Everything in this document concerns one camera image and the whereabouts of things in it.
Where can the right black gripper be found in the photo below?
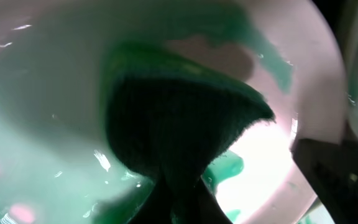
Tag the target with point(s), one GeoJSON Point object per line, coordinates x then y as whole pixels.
{"type": "Point", "coordinates": [332, 171]}

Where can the green scouring sponge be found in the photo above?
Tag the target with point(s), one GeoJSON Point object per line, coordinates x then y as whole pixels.
{"type": "Point", "coordinates": [167, 116]}

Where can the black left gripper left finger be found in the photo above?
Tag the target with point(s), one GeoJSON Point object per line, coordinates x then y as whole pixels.
{"type": "Point", "coordinates": [157, 207]}

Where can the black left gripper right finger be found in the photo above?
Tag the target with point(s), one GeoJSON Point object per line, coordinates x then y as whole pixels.
{"type": "Point", "coordinates": [207, 210]}

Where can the white plate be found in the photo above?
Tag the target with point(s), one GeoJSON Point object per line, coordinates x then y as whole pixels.
{"type": "Point", "coordinates": [55, 165]}

